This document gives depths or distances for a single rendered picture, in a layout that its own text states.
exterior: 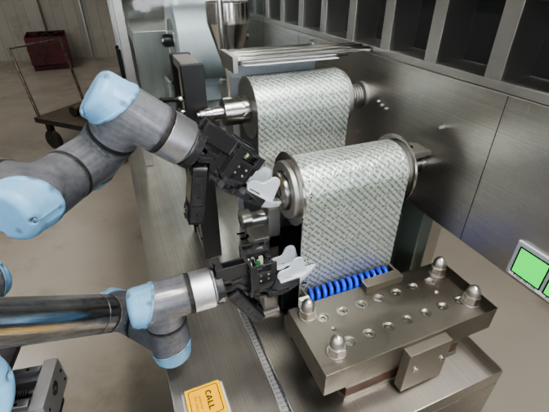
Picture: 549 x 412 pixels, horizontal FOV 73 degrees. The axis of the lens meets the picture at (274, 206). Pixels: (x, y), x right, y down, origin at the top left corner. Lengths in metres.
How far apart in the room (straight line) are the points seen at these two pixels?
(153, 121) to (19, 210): 0.20
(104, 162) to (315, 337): 0.48
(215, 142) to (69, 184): 0.22
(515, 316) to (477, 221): 1.72
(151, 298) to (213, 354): 0.26
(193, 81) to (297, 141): 0.27
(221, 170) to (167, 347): 0.34
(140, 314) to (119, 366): 1.41
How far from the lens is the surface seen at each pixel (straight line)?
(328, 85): 0.92
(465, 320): 0.85
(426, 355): 0.80
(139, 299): 0.69
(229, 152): 0.62
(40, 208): 0.51
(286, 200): 0.70
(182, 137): 0.57
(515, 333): 2.43
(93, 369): 2.12
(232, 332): 0.92
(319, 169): 0.70
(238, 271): 0.70
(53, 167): 0.55
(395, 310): 0.82
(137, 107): 0.55
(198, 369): 0.87
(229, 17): 1.28
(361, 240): 0.82
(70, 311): 0.73
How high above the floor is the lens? 1.61
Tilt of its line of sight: 32 degrees down
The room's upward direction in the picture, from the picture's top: straight up
